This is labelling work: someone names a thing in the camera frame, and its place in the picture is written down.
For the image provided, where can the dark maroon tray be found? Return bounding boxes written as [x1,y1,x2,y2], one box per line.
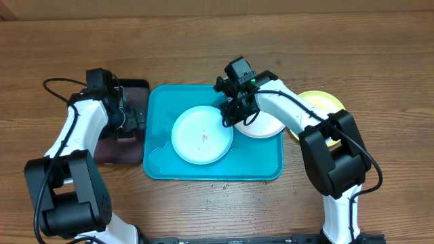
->
[94,79,150,165]

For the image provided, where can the yellow-green plate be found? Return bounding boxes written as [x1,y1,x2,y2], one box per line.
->
[289,90,347,148]

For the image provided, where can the pink green scrub sponge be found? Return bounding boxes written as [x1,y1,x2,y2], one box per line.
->
[116,136,138,143]

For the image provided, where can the white plate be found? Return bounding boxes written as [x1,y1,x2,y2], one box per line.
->
[235,111,285,139]

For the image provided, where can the light blue plate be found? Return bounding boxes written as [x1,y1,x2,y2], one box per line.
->
[171,106,234,165]

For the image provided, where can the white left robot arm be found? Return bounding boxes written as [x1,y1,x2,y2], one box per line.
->
[24,68,150,243]

